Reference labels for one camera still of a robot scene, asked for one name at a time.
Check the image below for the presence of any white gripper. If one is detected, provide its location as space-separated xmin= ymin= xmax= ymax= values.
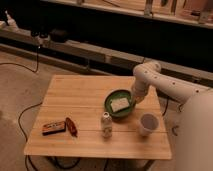
xmin=131 ymin=80 xmax=149 ymax=103

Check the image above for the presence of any green ceramic bowl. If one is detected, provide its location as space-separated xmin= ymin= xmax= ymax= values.
xmin=104 ymin=89 xmax=135 ymax=118

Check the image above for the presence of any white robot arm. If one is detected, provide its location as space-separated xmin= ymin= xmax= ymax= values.
xmin=131 ymin=61 xmax=213 ymax=171

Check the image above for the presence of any white sponge block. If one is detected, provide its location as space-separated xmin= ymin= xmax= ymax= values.
xmin=110 ymin=98 xmax=130 ymax=112

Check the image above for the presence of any white paper cup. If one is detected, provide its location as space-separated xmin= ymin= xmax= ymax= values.
xmin=138 ymin=113 xmax=159 ymax=136

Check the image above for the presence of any small clear bottle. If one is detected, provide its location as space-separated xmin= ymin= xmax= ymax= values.
xmin=101 ymin=112 xmax=112 ymax=138

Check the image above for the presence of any wooden table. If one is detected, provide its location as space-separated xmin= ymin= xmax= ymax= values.
xmin=24 ymin=75 xmax=172 ymax=160

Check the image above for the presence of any black orange cassette box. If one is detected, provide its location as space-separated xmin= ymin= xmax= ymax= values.
xmin=42 ymin=121 xmax=66 ymax=136

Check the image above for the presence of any black power adapter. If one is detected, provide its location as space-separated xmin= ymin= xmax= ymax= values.
xmin=50 ymin=29 xmax=68 ymax=43

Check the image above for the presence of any black floor cable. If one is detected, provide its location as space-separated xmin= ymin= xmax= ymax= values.
xmin=0 ymin=45 xmax=81 ymax=171

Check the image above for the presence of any long wooden wall shelf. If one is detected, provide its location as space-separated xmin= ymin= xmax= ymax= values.
xmin=0 ymin=28 xmax=213 ymax=86

